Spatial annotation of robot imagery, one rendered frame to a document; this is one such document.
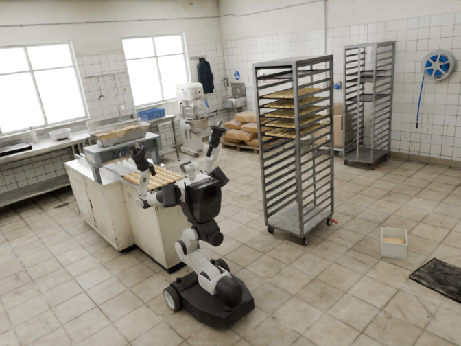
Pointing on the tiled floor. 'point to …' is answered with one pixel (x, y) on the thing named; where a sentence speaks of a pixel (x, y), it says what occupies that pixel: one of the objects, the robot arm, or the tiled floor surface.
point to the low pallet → (247, 145)
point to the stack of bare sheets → (440, 278)
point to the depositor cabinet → (103, 203)
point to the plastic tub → (394, 243)
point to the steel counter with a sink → (45, 141)
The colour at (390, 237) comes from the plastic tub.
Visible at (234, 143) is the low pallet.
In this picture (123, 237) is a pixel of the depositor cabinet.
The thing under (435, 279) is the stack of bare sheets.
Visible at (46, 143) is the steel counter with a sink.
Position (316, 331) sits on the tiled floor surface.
